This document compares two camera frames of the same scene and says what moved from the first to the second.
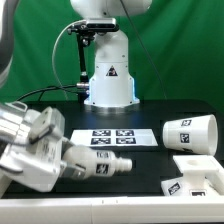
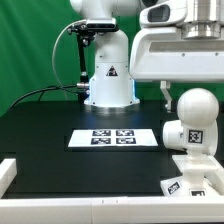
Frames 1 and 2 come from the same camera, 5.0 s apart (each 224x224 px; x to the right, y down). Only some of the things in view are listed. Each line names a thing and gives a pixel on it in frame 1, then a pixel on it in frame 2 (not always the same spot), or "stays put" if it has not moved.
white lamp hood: x=198 y=134 stays put
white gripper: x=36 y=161 to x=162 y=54
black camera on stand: x=85 y=30 stays put
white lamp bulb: x=96 y=163 to x=198 y=107
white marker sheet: x=114 y=137 stays put
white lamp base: x=203 y=176 stays put
